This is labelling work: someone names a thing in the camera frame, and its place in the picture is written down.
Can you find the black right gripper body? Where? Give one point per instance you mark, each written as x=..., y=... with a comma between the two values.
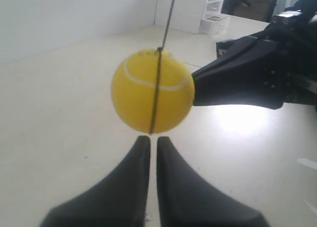
x=296, y=33

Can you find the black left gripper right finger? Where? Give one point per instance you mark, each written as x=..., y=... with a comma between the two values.
x=185, y=199

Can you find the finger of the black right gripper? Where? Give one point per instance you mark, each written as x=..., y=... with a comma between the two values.
x=244, y=73

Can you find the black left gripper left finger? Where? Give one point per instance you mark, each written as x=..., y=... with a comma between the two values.
x=118, y=200

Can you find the yellow tennis ball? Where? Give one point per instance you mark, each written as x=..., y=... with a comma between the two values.
x=152, y=92

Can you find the white drawer unit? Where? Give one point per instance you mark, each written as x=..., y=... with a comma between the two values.
x=213, y=22

